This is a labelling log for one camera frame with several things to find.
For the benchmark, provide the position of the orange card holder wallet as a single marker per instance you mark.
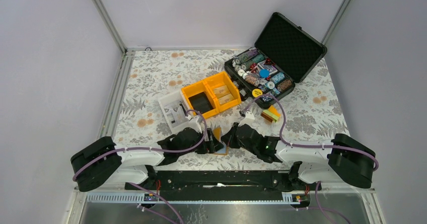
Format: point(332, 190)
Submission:
point(218, 148)

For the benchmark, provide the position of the playing card deck box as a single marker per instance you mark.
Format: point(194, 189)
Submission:
point(271, 68)

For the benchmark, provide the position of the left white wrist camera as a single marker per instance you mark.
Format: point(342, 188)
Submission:
point(196, 123)

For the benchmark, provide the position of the black VIP card stack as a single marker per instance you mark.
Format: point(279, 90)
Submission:
point(201, 103)

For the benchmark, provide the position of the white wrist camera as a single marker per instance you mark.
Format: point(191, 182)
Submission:
point(248, 118)
point(196, 123)

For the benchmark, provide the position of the blue round chip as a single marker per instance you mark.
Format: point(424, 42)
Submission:
point(264, 73)

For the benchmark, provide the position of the aluminium frame rail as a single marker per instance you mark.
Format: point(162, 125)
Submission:
point(117, 93)

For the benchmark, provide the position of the yellow divided plastic bin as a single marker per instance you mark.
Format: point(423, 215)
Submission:
point(220, 90)

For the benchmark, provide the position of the clear plastic card bin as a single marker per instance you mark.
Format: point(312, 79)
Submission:
point(174, 107)

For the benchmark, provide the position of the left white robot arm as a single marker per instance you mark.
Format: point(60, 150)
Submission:
point(105, 163)

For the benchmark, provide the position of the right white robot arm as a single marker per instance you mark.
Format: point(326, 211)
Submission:
point(339, 159)

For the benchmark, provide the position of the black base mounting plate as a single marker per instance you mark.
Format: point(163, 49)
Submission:
point(267, 185)

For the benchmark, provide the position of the black poker chip case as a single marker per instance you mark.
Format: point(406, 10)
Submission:
point(282, 44)

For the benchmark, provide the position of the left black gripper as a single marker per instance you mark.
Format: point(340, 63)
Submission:
point(210, 146)

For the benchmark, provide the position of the yellow round dealer button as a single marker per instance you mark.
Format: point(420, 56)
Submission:
point(257, 92)

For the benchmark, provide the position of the orange sticky note block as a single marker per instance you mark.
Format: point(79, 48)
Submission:
point(271, 114)

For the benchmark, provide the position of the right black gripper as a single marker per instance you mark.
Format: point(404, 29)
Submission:
point(229, 139)

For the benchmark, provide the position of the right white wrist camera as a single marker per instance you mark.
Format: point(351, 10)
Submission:
point(248, 118)

